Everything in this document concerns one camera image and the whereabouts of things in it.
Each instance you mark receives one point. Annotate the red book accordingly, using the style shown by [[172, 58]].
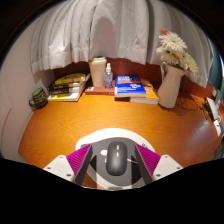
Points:
[[98, 90]]

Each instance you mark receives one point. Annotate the white pitcher vase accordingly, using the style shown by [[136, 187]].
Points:
[[170, 88]]

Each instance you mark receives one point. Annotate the dark mug with green inside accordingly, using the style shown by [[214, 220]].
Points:
[[39, 99]]

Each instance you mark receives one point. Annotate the yellow and white book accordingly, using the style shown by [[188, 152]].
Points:
[[65, 97]]

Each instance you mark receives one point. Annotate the white and grey mouse pad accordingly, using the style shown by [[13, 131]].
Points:
[[100, 136]]

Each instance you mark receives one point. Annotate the orange book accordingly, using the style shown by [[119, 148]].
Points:
[[151, 95]]

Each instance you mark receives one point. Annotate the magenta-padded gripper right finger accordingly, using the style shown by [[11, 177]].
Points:
[[156, 165]]

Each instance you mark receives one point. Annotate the cream tumbler with lid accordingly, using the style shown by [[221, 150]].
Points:
[[98, 73]]

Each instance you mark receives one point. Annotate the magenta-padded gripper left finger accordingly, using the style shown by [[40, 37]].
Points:
[[68, 165]]

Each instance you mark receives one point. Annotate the clear spray bottle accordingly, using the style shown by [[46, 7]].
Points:
[[108, 79]]

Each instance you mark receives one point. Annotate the dark grey computer mouse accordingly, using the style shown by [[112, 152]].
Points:
[[116, 158]]

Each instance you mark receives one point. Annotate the white flower bouquet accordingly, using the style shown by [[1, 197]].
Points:
[[175, 50]]

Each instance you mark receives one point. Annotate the white curtain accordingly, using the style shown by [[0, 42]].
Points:
[[116, 31]]

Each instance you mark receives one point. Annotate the white electronic device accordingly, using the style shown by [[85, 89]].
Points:
[[214, 110]]

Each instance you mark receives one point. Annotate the yellow and black book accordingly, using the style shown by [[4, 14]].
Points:
[[71, 78]]

